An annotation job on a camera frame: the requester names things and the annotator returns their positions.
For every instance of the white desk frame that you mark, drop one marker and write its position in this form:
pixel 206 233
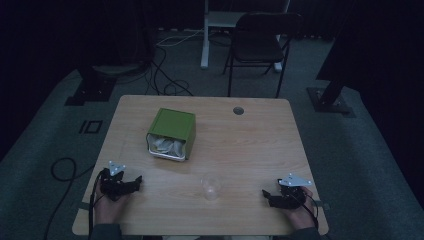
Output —
pixel 208 33

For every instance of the white crumpled bin liner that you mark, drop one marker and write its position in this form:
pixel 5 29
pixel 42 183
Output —
pixel 166 146

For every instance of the black angled stand with base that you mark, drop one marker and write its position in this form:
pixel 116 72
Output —
pixel 330 96

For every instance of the black folding chair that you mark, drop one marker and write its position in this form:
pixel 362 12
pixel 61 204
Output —
pixel 260 43

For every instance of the green trash bin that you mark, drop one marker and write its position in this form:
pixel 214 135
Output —
pixel 173 128

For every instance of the black stand with base plate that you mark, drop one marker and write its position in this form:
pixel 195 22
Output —
pixel 95 86

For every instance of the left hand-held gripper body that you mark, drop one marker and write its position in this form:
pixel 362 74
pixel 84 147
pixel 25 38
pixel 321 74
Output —
pixel 112 186

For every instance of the round grey table grommet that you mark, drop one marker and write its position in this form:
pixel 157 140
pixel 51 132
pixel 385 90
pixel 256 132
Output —
pixel 238 110

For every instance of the person's right hand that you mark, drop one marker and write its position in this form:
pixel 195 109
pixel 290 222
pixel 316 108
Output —
pixel 302 215

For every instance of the clear plastic cup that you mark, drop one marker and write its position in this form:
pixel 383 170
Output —
pixel 210 186

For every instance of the person's left hand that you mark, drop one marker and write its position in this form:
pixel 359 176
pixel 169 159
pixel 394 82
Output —
pixel 108 208

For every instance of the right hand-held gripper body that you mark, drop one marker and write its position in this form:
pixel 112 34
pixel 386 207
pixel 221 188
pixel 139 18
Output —
pixel 291 193

